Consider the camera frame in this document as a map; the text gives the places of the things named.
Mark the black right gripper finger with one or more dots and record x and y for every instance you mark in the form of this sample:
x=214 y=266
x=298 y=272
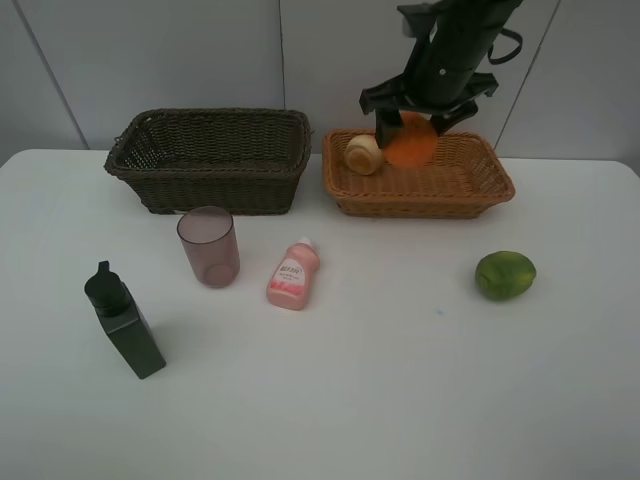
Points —
x=442 y=123
x=388 y=124

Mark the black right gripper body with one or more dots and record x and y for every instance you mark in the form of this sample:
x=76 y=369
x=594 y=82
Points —
x=394 y=94

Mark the orange tangerine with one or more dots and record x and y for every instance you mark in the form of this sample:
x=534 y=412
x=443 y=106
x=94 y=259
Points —
x=414 y=145

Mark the round bread bun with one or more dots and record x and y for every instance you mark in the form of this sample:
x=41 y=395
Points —
x=363 y=156

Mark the pink lotion bottle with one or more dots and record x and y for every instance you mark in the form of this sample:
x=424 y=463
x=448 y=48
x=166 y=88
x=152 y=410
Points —
x=291 y=283

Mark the translucent mauve plastic cup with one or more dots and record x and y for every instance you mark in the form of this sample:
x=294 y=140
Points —
x=208 y=237

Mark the dark green pump bottle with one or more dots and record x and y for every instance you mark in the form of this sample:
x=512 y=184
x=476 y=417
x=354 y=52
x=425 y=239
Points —
x=123 y=322

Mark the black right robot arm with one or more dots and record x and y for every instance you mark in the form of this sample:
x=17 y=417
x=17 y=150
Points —
x=440 y=78

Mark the tan wicker basket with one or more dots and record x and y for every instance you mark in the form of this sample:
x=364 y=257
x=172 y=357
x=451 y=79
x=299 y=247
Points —
x=464 y=179

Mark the dark brown wicker basket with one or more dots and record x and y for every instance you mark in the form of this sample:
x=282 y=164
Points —
x=248 y=161

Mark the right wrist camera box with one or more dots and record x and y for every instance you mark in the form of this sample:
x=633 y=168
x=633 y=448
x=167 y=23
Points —
x=418 y=19

